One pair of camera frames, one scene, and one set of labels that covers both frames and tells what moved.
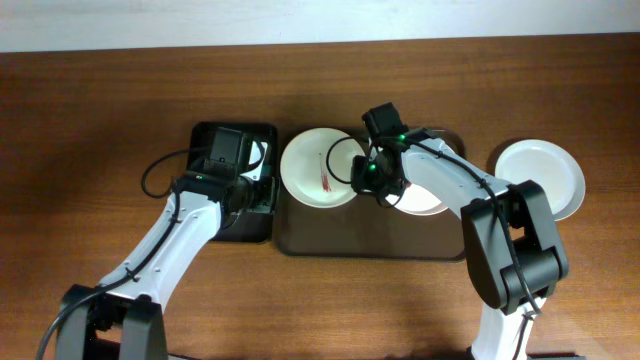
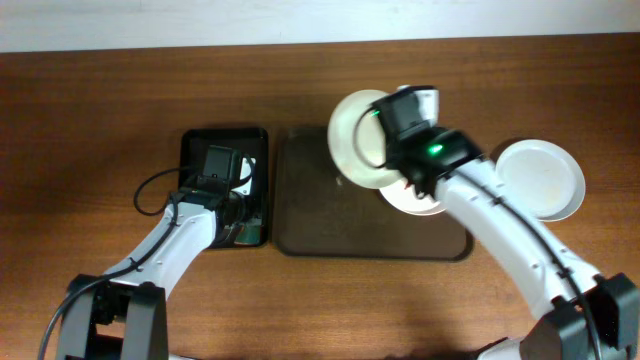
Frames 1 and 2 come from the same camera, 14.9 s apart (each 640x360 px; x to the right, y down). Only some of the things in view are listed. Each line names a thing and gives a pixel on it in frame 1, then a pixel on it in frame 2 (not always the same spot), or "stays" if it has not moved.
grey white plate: (548, 165) stays
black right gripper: (368, 181) → (417, 181)
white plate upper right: (414, 200) stays
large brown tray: (360, 228) stays
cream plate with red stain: (305, 171) → (356, 142)
